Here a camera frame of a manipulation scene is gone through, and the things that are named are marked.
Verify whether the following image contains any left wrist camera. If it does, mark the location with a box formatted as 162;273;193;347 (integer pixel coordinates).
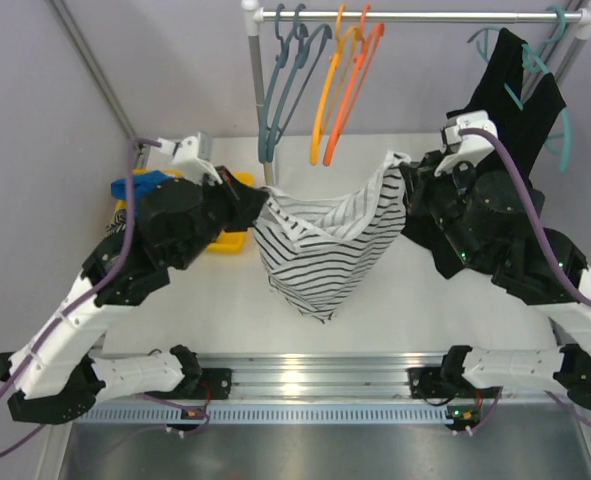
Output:
157;131;214;170

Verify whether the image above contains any perforated cable tray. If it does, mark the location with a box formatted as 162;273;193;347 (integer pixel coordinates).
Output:
72;403;481;426

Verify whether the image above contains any yellow plastic bin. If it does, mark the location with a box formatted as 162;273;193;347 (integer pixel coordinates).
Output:
106;169;254;254

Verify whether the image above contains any striped tank top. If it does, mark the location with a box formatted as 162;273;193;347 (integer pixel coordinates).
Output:
252;151;411;323

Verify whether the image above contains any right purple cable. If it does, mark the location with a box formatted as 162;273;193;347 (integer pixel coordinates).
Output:
457;127;591;319

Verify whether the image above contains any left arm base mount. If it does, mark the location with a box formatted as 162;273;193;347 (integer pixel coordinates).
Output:
146;345;232;401

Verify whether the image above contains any yellow hanger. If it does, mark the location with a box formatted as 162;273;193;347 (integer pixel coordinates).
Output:
309;4;361;166

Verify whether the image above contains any blue-grey hanger right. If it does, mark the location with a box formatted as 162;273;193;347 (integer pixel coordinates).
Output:
264;3;332;151

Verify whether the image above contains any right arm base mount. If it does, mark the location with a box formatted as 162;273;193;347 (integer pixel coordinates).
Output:
408;345;483;406

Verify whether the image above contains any blue-grey hanger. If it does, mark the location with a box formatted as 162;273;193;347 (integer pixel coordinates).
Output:
258;3;308;166
264;3;332;151

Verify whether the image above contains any orange hanger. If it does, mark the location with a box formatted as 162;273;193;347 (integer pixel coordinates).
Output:
323;3;385;167

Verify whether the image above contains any aluminium table edge rail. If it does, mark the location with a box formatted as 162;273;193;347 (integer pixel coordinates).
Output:
89;351;591;401

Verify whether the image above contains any black tank top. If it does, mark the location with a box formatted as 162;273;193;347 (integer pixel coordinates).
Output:
424;27;568;281

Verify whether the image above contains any blue-grey hanger left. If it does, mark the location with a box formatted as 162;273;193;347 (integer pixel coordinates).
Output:
258;3;308;166

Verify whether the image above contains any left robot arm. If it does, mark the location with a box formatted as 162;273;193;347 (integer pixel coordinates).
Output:
0;167;269;425

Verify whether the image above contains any clothes rack metal frame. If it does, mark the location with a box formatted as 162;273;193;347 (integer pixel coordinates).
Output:
241;1;591;184

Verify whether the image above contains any teal hanger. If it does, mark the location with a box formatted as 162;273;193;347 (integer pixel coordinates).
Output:
463;26;572;179

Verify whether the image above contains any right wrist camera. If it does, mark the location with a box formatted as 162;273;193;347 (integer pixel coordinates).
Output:
434;110;498;177

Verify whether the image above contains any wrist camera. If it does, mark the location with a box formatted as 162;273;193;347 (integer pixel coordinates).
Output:
157;131;214;170
434;110;498;177

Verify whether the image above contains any striped garment in bin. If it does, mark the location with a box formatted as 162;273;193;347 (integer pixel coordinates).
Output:
106;209;127;236

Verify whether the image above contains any blue garment in bin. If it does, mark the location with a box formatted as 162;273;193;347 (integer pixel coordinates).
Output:
110;170;170;201

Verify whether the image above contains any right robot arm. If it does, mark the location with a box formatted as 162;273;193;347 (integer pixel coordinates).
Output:
400;151;591;411

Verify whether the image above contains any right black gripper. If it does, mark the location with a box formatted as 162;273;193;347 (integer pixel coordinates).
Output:
400;148;485;269

